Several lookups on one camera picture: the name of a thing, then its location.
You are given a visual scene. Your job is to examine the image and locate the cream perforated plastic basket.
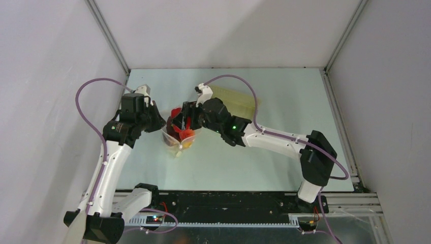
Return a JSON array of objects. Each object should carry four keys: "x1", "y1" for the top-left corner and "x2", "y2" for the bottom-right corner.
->
[{"x1": 209, "y1": 85, "x2": 256, "y2": 120}]

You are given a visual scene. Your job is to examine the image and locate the orange peach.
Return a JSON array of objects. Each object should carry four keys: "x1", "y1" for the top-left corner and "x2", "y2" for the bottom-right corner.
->
[{"x1": 179, "y1": 129, "x2": 195, "y2": 141}]

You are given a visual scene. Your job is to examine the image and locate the clear zip top bag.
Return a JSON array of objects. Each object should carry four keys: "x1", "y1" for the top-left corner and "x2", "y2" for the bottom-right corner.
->
[{"x1": 161, "y1": 110, "x2": 201, "y2": 158}]

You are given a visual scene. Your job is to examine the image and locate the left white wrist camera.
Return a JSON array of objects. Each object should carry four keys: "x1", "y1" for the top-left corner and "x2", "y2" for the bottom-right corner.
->
[{"x1": 134, "y1": 84, "x2": 150, "y2": 96}]

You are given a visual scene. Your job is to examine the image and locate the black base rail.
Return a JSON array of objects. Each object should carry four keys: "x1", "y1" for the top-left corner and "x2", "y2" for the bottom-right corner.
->
[{"x1": 149, "y1": 191, "x2": 329, "y2": 225}]

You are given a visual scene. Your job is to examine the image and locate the dark red apple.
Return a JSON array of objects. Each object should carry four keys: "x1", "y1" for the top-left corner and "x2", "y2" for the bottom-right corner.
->
[{"x1": 166, "y1": 127, "x2": 181, "y2": 142}]

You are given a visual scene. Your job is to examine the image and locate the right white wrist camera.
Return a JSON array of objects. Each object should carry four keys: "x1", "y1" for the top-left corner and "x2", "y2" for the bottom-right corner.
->
[{"x1": 195, "y1": 83, "x2": 213, "y2": 107}]

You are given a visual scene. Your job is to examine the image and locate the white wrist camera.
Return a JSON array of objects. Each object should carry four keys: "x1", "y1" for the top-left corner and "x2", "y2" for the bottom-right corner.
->
[
  {"x1": 195, "y1": 83, "x2": 213, "y2": 107},
  {"x1": 134, "y1": 84, "x2": 150, "y2": 96}
]

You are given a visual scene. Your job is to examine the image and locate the red bell pepper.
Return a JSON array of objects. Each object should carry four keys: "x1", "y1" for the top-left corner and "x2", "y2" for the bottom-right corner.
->
[{"x1": 170, "y1": 107, "x2": 193, "y2": 133}]

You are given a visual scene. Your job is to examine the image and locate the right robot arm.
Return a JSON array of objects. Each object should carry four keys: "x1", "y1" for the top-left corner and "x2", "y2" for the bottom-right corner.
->
[{"x1": 170, "y1": 98, "x2": 337, "y2": 212}]

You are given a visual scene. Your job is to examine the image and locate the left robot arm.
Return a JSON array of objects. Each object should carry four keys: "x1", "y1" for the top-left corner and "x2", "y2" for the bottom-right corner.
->
[{"x1": 63, "y1": 91, "x2": 166, "y2": 243}]

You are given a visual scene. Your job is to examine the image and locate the small circuit board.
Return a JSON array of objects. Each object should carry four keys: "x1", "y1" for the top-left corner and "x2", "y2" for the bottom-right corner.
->
[{"x1": 145, "y1": 215, "x2": 165, "y2": 225}]

